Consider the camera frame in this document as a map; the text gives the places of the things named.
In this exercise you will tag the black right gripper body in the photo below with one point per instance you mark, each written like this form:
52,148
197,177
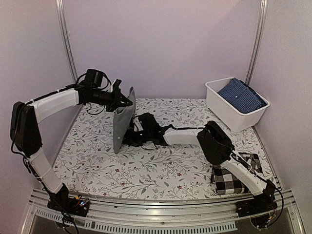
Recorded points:
138,140

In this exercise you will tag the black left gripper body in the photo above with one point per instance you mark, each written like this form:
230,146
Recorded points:
111,102

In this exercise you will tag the grey long sleeve shirt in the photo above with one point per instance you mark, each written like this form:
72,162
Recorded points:
121,120

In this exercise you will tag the black white plaid shirt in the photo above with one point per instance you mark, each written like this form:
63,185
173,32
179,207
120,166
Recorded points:
225,183

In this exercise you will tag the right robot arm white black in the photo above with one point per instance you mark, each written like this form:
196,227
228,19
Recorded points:
215,144

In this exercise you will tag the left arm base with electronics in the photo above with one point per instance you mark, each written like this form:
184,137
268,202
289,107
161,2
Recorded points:
62,202

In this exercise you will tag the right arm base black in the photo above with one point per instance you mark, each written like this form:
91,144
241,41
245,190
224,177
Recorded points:
261,210

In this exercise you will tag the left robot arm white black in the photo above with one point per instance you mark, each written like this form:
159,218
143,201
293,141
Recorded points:
26,116

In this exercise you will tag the floral patterned table cloth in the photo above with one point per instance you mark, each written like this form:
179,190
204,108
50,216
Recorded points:
87,164

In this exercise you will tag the blue checked shirt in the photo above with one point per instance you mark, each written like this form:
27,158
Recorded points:
241,96

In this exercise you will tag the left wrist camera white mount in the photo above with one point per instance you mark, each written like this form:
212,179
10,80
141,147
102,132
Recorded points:
114,85

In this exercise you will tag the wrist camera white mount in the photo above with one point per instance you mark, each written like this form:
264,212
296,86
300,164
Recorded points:
114,85
144,122

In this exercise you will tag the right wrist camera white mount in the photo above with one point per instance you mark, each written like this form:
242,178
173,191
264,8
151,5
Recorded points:
144,122

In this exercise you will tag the aluminium front rail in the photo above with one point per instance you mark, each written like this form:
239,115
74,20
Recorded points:
110,215

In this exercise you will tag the left aluminium frame post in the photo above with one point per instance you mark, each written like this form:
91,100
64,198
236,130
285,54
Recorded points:
65,38

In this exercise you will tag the aluminium frame post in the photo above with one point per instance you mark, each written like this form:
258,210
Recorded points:
257,41
65,38

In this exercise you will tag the right aluminium frame post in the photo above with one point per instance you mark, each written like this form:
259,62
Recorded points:
257,41

